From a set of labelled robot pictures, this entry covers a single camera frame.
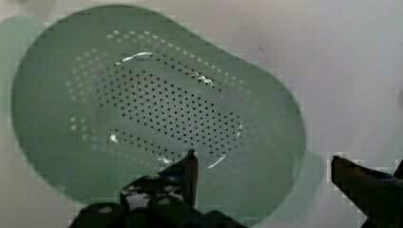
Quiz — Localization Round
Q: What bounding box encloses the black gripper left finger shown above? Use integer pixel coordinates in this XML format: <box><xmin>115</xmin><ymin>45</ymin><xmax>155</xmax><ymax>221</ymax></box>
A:
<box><xmin>68</xmin><ymin>149</ymin><xmax>247</xmax><ymax>228</ymax></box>

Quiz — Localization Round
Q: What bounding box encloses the green plastic strainer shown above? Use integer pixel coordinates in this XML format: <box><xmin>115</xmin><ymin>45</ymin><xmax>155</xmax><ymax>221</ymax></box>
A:
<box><xmin>1</xmin><ymin>5</ymin><xmax>326</xmax><ymax>228</ymax></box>

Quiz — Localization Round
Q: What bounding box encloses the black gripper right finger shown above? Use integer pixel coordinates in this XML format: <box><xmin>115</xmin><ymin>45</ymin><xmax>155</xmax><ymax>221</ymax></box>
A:
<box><xmin>331</xmin><ymin>156</ymin><xmax>402</xmax><ymax>228</ymax></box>

